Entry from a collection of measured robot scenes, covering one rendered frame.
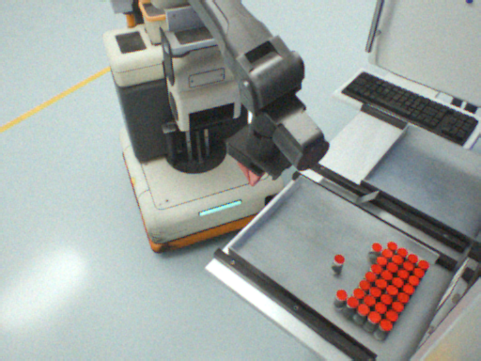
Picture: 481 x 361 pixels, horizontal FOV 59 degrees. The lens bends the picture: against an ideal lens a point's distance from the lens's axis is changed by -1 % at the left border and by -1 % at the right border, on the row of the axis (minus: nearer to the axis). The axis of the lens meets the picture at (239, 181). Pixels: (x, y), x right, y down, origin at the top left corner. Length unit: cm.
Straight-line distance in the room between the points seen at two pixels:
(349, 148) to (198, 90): 55
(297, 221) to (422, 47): 79
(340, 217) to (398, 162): 25
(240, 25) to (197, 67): 82
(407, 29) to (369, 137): 46
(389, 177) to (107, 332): 125
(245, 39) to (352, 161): 62
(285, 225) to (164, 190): 95
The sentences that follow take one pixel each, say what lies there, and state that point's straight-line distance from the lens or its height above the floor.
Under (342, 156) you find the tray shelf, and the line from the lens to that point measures 113.
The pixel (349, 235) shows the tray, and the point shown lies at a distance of 97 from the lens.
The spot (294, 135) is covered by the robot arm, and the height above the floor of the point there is 128.
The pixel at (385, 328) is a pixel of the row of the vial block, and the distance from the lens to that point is 83.
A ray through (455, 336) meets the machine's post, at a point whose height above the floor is 120.
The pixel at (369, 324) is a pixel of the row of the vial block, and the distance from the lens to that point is 84.
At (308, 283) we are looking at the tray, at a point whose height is 88.
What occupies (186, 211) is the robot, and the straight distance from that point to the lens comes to 176.
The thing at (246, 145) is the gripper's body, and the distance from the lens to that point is 69.
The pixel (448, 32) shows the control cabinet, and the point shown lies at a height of 100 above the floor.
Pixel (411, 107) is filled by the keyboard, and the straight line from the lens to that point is 143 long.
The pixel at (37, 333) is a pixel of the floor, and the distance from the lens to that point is 196.
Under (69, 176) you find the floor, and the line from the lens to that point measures 241.
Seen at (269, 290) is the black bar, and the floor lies 90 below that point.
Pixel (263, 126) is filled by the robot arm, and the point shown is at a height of 124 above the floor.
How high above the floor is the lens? 166
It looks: 48 degrees down
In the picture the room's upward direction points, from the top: straight up
